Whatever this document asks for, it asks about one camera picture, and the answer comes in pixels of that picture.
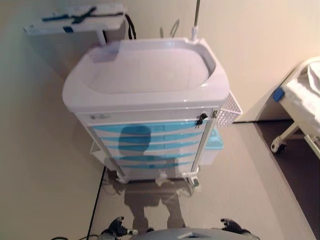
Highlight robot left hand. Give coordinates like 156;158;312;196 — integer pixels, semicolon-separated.
107;216;139;236

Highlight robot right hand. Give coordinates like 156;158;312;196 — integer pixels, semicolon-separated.
219;217;246;236

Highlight white blue cart drawer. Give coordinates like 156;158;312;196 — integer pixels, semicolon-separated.
111;162;200;181
96;133;208;145
104;151;203;166
99;142;205;154
89;120;210;136

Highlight grey robot torso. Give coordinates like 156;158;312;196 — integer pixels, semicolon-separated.
134;226;252;240

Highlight cart caster wheel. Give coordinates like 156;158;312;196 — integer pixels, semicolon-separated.
187;174;201;188

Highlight light blue waste bin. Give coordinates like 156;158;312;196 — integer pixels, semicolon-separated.
199;128;225;166

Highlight bed caster wheel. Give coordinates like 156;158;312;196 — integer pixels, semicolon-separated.
270;139;288;154

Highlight black cart keys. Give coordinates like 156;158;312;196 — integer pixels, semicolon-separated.
195;112;209;128

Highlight white perforated side basket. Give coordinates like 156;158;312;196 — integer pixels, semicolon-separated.
215;91;243;129

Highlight white blue medical cart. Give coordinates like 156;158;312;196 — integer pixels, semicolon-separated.
61;36;230;185

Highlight blue bed corner bumper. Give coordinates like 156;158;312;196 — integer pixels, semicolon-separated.
272;88;286;103

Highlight white bed sheet mattress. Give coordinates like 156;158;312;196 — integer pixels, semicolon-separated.
284;61;320;132

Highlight white folding shelf board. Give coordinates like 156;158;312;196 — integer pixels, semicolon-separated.
23;3;129;48

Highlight metal IV pole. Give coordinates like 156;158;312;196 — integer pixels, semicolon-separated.
190;0;201;42

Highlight black floor cable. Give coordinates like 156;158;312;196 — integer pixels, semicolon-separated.
84;166;106;240

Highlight white hospital bed frame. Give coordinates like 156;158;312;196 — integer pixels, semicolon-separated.
232;55;320;161

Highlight black hanging cable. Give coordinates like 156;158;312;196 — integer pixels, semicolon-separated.
125;13;138;40

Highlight blue black strap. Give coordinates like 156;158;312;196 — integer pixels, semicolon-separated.
41;5;98;25

